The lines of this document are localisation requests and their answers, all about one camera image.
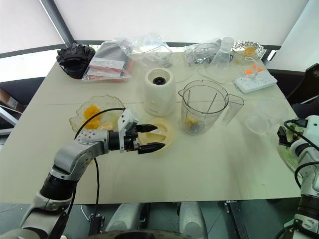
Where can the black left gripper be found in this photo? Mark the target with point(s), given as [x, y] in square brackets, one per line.
[131, 143]

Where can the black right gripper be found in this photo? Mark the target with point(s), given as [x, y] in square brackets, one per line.
[283, 135]

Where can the cream blender jar lid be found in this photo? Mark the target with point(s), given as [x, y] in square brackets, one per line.
[165, 134]

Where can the orange segment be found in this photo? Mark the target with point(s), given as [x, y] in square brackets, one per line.
[91, 111]
[192, 121]
[92, 123]
[106, 126]

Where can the clear blender jar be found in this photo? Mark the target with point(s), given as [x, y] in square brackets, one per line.
[194, 112]

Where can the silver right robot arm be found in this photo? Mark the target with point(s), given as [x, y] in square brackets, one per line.
[307, 152]

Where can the white blender base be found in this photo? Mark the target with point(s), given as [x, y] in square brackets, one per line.
[159, 99]

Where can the clear plastic cup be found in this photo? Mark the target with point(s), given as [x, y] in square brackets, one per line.
[266, 119]

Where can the green cloth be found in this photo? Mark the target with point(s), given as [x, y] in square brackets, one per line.
[284, 159]

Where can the black fabric bag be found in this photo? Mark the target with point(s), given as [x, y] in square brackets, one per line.
[306, 108]

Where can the clear glass fruit bowl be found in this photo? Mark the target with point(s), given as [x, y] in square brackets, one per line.
[104, 102]

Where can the white power strip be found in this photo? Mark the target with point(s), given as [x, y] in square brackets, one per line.
[256, 83]

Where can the black chair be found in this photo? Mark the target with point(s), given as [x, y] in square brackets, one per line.
[309, 82]

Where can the small orange plastic piece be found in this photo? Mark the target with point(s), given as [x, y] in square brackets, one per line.
[248, 71]
[254, 66]

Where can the clear zip bag red stripes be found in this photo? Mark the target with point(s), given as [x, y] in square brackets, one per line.
[104, 72]

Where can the clear square plastic container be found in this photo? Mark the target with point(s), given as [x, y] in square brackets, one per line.
[159, 53]

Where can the grey rounded robot leg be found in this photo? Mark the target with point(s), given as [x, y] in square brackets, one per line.
[122, 219]
[192, 219]

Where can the silver foil bowl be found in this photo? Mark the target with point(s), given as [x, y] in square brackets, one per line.
[259, 48]

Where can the orange fruit piece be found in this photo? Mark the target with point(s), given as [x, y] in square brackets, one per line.
[249, 51]

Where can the dark metal table leg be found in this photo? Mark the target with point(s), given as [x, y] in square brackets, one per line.
[236, 216]
[96, 224]

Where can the grey zip bag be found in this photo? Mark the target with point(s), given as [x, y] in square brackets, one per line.
[112, 51]

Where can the clear crumpled plastic bag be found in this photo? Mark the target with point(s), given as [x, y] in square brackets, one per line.
[139, 42]

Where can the dark rounded robot torso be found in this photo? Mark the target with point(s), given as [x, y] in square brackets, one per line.
[134, 235]

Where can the clear plastic funnel bottle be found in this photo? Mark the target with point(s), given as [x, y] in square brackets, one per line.
[223, 53]

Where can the black crumpled plastic bag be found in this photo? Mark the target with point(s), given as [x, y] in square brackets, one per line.
[74, 59]

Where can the brown cardboard box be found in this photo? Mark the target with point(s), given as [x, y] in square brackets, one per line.
[10, 100]

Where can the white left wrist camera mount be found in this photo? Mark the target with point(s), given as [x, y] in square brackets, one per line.
[125, 119]

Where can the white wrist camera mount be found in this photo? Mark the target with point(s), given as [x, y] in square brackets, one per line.
[125, 119]
[312, 127]

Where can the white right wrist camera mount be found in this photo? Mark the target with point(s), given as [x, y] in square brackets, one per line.
[312, 127]

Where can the grey metal frame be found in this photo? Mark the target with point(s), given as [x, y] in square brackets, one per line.
[7, 117]

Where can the dark window frame post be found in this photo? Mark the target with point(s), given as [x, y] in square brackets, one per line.
[57, 20]

